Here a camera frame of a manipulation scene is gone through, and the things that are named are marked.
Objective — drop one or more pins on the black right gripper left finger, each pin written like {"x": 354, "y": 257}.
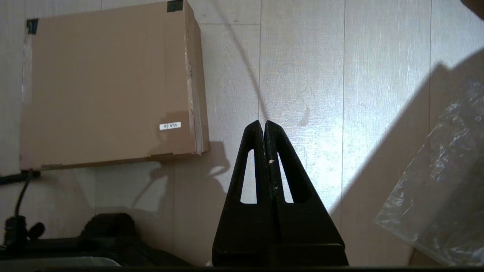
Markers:
{"x": 234, "y": 234}

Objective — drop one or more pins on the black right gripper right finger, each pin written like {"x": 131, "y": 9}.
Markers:
{"x": 302, "y": 234}

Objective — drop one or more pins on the brown cardboard shoe box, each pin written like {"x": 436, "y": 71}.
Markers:
{"x": 106, "y": 83}

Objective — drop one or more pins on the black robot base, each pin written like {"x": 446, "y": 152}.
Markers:
{"x": 109, "y": 234}

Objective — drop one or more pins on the clear crinkled plastic sheet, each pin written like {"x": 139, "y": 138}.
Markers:
{"x": 446, "y": 189}

